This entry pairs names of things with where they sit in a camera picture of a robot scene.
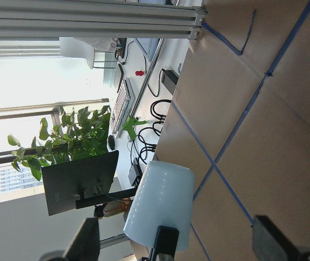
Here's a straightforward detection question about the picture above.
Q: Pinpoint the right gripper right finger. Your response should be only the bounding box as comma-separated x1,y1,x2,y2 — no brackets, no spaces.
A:
252,215,304,260

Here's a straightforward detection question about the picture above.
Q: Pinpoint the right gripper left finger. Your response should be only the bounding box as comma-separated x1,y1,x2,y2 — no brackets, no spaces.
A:
63,217,100,260

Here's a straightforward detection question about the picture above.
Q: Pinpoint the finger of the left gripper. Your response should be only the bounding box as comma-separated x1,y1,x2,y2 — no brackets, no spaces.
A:
148,226,179,261

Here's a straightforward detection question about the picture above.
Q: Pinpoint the light blue cup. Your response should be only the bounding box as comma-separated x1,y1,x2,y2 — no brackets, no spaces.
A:
123,160,195,251

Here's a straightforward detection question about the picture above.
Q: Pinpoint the black monitor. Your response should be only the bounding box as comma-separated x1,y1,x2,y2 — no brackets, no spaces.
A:
41,151,137,216

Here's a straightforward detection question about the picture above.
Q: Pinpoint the green potted plant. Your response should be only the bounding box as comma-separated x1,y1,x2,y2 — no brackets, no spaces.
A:
8,105,111,181

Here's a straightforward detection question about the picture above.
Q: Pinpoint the white keyboard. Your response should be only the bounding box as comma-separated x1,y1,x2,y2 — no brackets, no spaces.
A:
110,78,135,136

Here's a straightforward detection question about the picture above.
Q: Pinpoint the black power adapter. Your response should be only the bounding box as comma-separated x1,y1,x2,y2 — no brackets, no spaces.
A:
160,69,179,95

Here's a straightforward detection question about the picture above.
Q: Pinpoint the red small object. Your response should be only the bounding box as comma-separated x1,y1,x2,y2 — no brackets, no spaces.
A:
135,70,145,77

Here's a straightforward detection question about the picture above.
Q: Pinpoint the blue teach pendant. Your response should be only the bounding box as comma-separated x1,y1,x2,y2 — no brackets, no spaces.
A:
134,38,160,61

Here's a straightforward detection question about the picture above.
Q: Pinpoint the green handled reacher grabber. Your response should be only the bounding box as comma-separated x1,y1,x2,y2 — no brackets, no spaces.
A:
116,38,165,142

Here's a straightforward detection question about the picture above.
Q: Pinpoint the aluminium frame post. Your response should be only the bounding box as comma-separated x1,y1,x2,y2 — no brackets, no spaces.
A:
0,1,207,40

